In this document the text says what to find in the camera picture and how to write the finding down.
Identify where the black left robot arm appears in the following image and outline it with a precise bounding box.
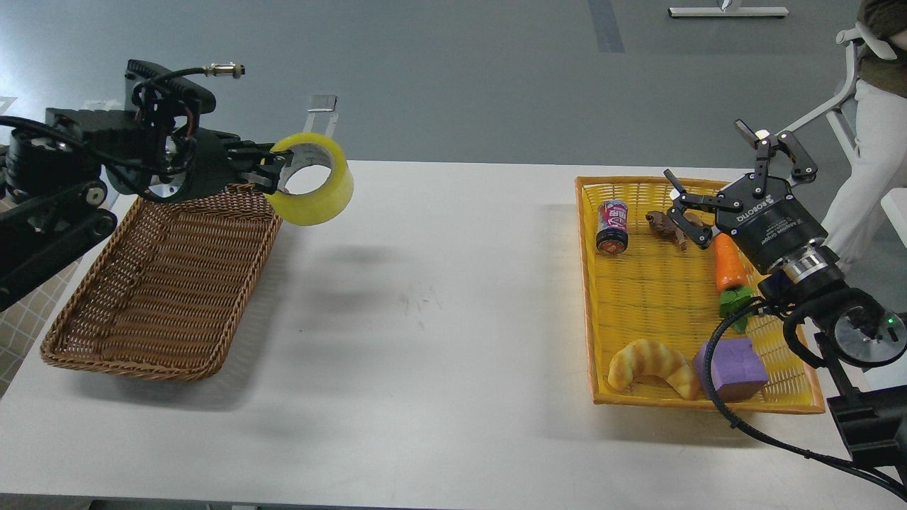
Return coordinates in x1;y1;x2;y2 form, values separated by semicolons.
1;60;292;310

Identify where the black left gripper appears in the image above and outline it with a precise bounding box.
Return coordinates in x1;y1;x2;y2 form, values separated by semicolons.
173;129;293;202

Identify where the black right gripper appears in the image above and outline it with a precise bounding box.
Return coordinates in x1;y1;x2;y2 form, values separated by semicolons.
664;119;828;275

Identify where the toy croissant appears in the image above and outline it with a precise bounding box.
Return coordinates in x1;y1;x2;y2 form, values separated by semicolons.
607;339;701;400

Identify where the orange toy carrot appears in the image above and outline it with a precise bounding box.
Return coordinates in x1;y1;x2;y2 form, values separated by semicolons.
712;233;755;319

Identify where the brown wicker basket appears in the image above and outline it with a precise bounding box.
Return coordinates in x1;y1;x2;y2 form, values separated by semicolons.
40;187;282;382

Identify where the white floor stand base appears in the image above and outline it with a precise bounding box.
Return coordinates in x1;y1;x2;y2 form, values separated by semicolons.
667;1;789;18

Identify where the beige checkered cloth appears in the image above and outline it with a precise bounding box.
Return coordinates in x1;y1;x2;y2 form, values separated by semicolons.
1;261;78;396

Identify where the purple foam block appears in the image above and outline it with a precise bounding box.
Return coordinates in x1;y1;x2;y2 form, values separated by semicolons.
711;338;769;402

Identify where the brown toy lion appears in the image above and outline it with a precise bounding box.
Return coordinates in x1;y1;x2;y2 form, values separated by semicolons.
645;210;689;251

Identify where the yellow tape roll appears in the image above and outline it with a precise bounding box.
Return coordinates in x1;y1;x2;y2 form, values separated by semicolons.
265;132;354;226

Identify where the yellow plastic basket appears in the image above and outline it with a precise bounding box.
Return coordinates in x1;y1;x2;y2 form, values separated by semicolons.
575;176;826;414

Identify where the small soda can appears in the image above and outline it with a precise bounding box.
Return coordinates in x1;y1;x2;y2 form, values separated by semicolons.
595;199;629;255

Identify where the white chair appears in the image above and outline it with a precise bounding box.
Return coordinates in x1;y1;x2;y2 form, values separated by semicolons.
785;21;897;164

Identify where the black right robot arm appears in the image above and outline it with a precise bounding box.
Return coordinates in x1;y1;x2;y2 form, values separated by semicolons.
664;120;906;499

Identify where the seated person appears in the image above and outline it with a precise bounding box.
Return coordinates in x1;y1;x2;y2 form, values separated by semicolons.
822;1;906;274

